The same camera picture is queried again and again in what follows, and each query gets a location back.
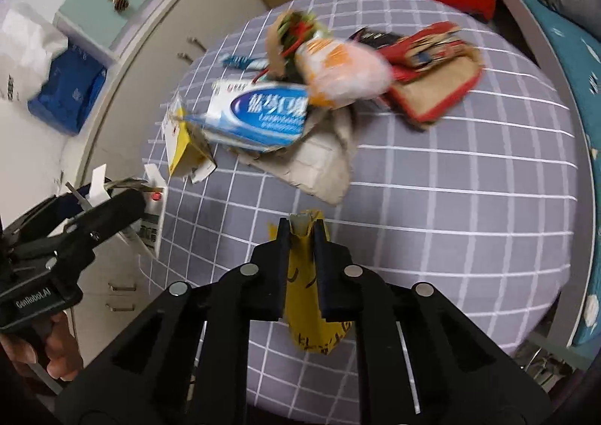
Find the blue plastic bag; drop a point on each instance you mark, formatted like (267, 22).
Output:
(67, 98)

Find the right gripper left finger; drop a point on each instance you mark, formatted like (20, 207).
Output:
(184, 359)

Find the brown paper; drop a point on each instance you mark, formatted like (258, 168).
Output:
(320, 162)

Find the red brown paper bag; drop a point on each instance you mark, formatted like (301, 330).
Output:
(433, 70)

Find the yellow snack wrapper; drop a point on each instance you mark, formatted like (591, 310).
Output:
(308, 329)

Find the yellow white small carton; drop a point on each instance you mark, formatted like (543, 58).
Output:
(187, 150)

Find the grey checked tablecloth table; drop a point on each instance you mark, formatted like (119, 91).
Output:
(472, 205)

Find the white low cabinet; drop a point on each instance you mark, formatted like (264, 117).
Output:
(150, 59)

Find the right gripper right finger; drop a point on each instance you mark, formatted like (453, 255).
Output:
(420, 359)

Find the teal candy-print mattress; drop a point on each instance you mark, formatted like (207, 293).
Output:
(564, 36)

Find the blue white toothpaste box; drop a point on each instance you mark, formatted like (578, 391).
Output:
(258, 116)

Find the white paper shopping bag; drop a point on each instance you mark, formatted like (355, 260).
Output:
(29, 44)

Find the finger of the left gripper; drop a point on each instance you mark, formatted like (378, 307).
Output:
(104, 220)
(36, 225)

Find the person's left hand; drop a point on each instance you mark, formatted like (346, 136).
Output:
(61, 347)

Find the teal bunk bed frame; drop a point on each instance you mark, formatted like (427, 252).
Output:
(566, 307)

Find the pink orange plastic wrapper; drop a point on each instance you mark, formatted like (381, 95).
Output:
(338, 73)

